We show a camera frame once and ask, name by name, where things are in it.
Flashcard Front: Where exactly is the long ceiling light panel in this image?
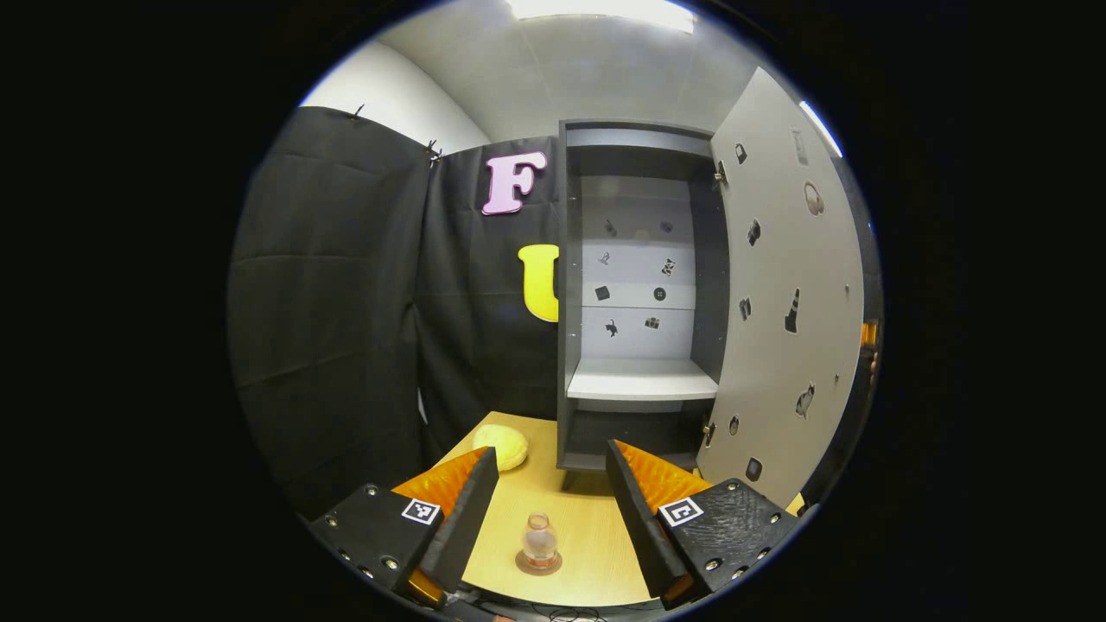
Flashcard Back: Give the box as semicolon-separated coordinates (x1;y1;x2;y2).
505;0;696;34

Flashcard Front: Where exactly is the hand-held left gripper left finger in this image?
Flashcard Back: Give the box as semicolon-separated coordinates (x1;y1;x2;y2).
307;446;501;610

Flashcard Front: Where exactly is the black backdrop cloth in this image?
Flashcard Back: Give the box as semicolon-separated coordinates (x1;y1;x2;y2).
226;105;884;519

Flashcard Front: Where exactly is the clear plastic bottle red label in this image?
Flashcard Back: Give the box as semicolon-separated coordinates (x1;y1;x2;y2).
521;511;559;569

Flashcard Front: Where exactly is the yellow round soft object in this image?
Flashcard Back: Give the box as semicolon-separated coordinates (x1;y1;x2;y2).
472;423;530;473

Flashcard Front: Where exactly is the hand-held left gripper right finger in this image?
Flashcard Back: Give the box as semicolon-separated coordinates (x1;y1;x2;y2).
604;440;804;612

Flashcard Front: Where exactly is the dark grey cabinet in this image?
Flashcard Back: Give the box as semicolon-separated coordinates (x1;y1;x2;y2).
556;119;732;474

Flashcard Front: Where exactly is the thin black cable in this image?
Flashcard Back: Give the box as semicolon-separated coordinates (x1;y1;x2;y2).
484;596;606;622

